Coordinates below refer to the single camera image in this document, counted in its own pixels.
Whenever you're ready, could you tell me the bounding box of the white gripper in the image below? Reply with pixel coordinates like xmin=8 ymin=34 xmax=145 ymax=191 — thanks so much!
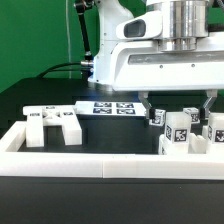
xmin=111 ymin=9 xmax=224 ymax=120

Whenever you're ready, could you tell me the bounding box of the white chair seat piece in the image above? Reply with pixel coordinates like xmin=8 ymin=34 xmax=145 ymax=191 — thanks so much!
xmin=158 ymin=133 xmax=224 ymax=156

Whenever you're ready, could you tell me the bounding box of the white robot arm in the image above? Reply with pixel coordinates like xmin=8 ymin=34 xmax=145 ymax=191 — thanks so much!
xmin=88 ymin=0 xmax=224 ymax=119

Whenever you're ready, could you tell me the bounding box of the white chair back piece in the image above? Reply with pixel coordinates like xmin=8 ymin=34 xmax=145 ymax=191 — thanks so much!
xmin=23 ymin=105 xmax=82 ymax=147

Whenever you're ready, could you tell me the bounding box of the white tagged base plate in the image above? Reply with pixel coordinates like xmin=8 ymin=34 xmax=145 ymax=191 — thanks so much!
xmin=74 ymin=101 xmax=146 ymax=117

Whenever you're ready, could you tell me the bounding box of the white U-shaped fence frame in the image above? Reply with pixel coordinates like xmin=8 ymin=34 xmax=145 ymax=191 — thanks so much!
xmin=0 ymin=121 xmax=224 ymax=180

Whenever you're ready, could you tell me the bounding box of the black cable on table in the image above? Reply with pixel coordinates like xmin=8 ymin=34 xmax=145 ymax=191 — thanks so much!
xmin=36 ymin=62 xmax=93 ymax=79

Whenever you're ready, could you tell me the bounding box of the black hose behind robot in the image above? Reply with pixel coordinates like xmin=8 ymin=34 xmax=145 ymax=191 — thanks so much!
xmin=73 ymin=0 xmax=98 ymax=68

